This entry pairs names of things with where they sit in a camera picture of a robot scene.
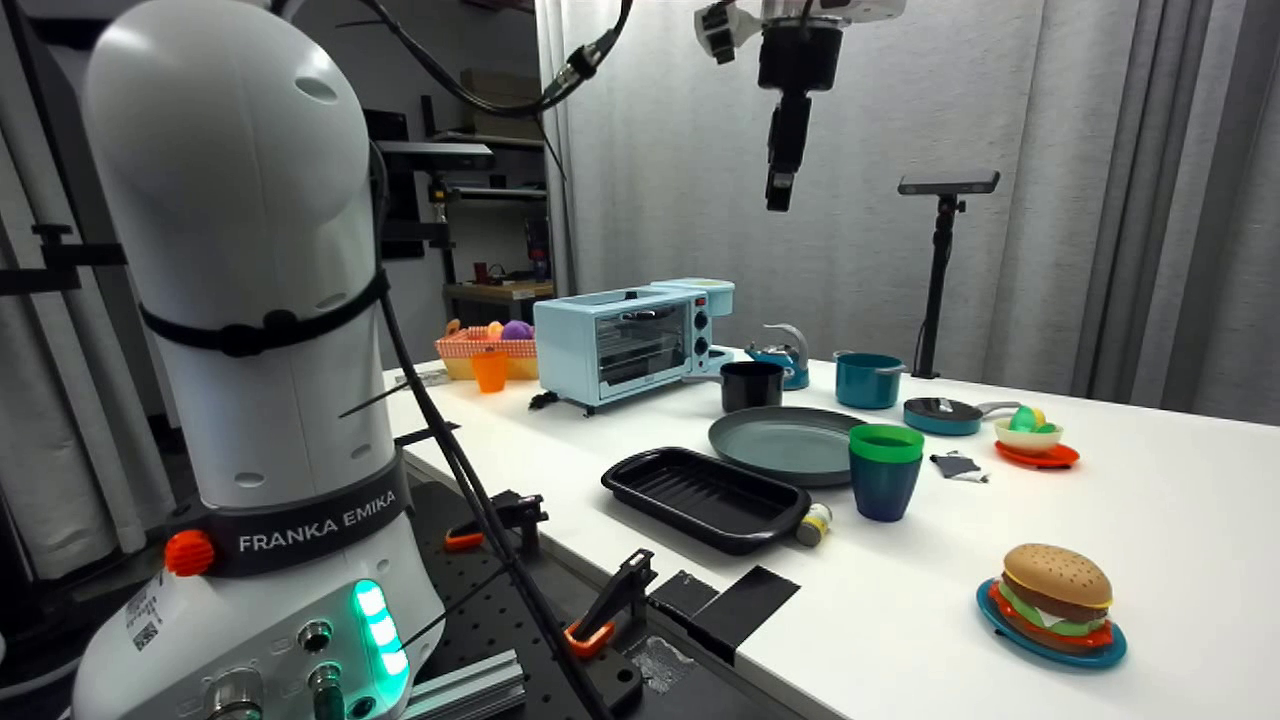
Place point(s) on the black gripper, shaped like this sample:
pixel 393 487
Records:
pixel 802 60

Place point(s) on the gray plate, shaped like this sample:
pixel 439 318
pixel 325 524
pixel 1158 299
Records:
pixel 782 443

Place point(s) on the blue cup with green rim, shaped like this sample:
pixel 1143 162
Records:
pixel 884 483

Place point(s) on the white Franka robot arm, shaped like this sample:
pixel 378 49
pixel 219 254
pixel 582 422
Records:
pixel 255 265

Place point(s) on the small orange cup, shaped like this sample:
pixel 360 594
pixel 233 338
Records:
pixel 493 368

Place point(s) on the small orange plate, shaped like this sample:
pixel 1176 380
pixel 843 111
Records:
pixel 1042 456

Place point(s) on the small teal plate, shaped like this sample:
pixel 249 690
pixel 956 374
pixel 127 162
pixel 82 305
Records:
pixel 1055 652

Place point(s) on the black stand with flat top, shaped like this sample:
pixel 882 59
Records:
pixel 945 265

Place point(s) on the blue toy kettle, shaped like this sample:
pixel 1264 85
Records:
pixel 787 361

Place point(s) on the black pot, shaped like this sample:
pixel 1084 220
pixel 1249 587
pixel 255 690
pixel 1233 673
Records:
pixel 748 387

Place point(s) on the teal pot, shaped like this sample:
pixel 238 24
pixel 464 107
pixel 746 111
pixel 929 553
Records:
pixel 868 380

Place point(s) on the light blue toy toaster oven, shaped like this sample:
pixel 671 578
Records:
pixel 627 342

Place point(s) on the dark storage shelf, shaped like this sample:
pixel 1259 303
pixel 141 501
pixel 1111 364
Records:
pixel 502 193

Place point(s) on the small teal frying pan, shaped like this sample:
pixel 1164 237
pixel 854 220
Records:
pixel 940 416

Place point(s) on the purple toy fruit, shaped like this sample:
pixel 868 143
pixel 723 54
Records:
pixel 516 330

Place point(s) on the black ridged grill tray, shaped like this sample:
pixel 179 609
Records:
pixel 701 499

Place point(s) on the small black gray clip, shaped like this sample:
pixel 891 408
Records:
pixel 956 465

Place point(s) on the small pale yellow toy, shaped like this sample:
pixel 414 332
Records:
pixel 814 524

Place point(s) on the orange basket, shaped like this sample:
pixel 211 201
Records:
pixel 457 348

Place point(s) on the toy hamburger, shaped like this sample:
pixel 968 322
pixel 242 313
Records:
pixel 1059 594

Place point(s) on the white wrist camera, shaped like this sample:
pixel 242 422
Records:
pixel 723 24

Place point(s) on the black flat bracket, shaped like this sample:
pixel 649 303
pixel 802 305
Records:
pixel 733 605

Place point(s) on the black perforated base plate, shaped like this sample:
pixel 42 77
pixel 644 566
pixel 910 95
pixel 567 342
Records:
pixel 493 614

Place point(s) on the aluminium extrusion rail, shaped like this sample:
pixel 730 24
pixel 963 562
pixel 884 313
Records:
pixel 464 687

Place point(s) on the black mount bar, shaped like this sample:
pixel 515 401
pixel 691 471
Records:
pixel 67 254

